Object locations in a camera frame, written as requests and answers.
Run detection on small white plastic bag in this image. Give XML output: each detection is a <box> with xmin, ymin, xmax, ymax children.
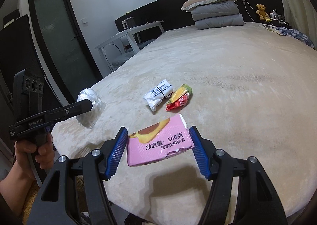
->
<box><xmin>76</xmin><ymin>88</ymin><xmax>106</xmax><ymax>129</ymax></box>

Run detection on white printed paper wrapper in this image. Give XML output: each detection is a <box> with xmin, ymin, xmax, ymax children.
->
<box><xmin>143</xmin><ymin>79</ymin><xmax>173</xmax><ymax>112</ymax></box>

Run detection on pink snack box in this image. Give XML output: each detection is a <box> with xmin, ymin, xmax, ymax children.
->
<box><xmin>127</xmin><ymin>114</ymin><xmax>194</xmax><ymax>167</ymax></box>

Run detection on yellow red snack packet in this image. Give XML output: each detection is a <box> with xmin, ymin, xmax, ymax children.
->
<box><xmin>165</xmin><ymin>84</ymin><xmax>192</xmax><ymax>111</ymax></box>

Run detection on person's left forearm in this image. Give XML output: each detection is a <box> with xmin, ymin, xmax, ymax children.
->
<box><xmin>1</xmin><ymin>158</ymin><xmax>34</xmax><ymax>216</ymax></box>

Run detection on person's left hand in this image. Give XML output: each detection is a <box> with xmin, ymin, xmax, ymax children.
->
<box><xmin>14</xmin><ymin>132</ymin><xmax>55</xmax><ymax>180</ymax></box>

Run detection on dark glass door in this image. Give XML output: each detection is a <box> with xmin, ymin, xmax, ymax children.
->
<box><xmin>28</xmin><ymin>0</ymin><xmax>102</xmax><ymax>103</ymax></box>

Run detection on grey cushioned chair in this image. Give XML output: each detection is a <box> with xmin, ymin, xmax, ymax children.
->
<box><xmin>112</xmin><ymin>39</ymin><xmax>154</xmax><ymax>68</ymax></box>

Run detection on white side table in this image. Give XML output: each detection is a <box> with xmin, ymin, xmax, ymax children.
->
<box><xmin>95</xmin><ymin>20</ymin><xmax>164</xmax><ymax>72</ymax></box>

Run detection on beige plush bed blanket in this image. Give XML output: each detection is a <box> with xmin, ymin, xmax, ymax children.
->
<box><xmin>52</xmin><ymin>22</ymin><xmax>316</xmax><ymax>216</ymax></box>

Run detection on folded grey quilt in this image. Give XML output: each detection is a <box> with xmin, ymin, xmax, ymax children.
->
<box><xmin>191</xmin><ymin>0</ymin><xmax>244</xmax><ymax>30</ymax></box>

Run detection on beige lace-trimmed pillow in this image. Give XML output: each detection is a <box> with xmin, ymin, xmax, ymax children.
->
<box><xmin>180</xmin><ymin>0</ymin><xmax>239</xmax><ymax>13</ymax></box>

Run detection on blue patterned sheet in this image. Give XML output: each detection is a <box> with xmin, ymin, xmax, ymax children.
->
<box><xmin>260</xmin><ymin>24</ymin><xmax>315</xmax><ymax>49</ymax></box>

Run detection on brown teddy bear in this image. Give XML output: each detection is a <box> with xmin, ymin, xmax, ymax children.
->
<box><xmin>256</xmin><ymin>4</ymin><xmax>271</xmax><ymax>22</ymax></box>

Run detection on bottles on nightstand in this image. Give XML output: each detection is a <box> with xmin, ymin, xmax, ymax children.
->
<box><xmin>269</xmin><ymin>10</ymin><xmax>285</xmax><ymax>21</ymax></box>

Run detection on cream curtain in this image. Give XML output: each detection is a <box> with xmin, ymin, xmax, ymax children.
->
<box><xmin>282</xmin><ymin>0</ymin><xmax>316</xmax><ymax>46</ymax></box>

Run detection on black headboard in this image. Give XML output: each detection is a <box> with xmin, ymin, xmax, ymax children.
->
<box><xmin>115</xmin><ymin>0</ymin><xmax>284</xmax><ymax>31</ymax></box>

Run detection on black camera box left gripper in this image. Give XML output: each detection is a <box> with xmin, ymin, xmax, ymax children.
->
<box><xmin>13</xmin><ymin>68</ymin><xmax>44</xmax><ymax>123</ymax></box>

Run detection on white charging cable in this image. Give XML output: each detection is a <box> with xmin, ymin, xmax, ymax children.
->
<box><xmin>241</xmin><ymin>0</ymin><xmax>256</xmax><ymax>23</ymax></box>

